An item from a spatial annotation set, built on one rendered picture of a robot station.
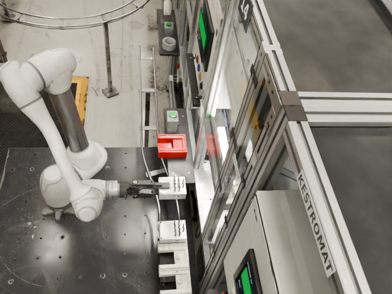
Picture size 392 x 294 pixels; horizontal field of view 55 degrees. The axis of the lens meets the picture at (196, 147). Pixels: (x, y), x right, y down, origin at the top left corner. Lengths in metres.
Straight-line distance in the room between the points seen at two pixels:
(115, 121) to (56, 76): 1.77
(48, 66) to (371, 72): 1.23
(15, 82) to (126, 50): 2.59
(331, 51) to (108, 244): 1.48
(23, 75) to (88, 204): 0.58
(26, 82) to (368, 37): 1.25
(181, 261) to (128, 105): 2.04
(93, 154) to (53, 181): 0.24
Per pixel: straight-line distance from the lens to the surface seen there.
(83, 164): 2.05
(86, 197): 1.62
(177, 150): 2.04
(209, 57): 1.59
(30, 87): 1.69
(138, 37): 4.36
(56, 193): 2.03
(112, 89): 3.65
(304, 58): 1.02
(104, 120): 3.46
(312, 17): 1.19
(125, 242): 2.08
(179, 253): 1.86
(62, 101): 1.83
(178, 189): 1.79
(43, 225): 2.18
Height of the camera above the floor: 2.59
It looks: 52 degrees down
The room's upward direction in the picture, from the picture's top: 11 degrees clockwise
